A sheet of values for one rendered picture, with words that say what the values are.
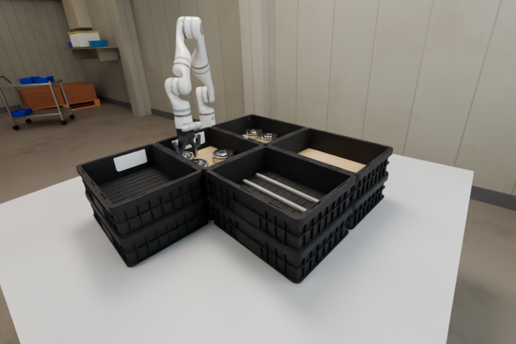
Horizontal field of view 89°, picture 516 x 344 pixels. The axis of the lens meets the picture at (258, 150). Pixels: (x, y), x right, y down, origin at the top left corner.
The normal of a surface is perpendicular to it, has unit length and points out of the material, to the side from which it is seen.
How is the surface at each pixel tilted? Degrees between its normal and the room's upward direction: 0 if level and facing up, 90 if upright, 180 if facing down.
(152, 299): 0
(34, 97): 90
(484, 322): 0
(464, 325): 0
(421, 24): 90
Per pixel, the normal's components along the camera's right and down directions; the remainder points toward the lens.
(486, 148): -0.64, 0.32
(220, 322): -0.04, -0.92
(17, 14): 0.77, 0.22
